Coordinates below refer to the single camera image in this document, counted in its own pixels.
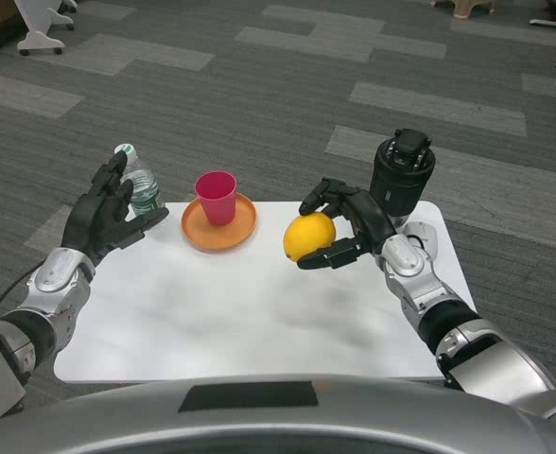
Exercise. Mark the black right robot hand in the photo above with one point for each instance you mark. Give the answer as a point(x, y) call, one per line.
point(370, 217)

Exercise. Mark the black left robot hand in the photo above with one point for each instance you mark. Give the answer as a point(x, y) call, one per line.
point(96, 222)

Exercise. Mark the yellow lemon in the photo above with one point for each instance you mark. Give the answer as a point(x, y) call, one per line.
point(308, 236)

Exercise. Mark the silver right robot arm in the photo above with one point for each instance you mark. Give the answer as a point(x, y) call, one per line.
point(420, 284)

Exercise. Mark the white computer mouse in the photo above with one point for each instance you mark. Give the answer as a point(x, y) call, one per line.
point(427, 232)

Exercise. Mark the clear plastic water bottle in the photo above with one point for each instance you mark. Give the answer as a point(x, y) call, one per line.
point(145, 189)

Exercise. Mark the orange round plate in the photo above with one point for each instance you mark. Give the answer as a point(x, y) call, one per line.
point(200, 234)

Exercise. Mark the red plastic cup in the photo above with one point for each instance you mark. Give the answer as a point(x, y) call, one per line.
point(216, 201)

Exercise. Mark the white stand foot with casters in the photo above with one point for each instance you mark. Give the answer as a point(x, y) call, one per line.
point(39, 40)
point(60, 19)

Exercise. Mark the silver robot chest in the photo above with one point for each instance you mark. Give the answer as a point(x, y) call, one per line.
point(278, 425)

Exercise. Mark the beige plastic stool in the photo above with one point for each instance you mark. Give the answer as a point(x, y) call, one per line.
point(467, 7)

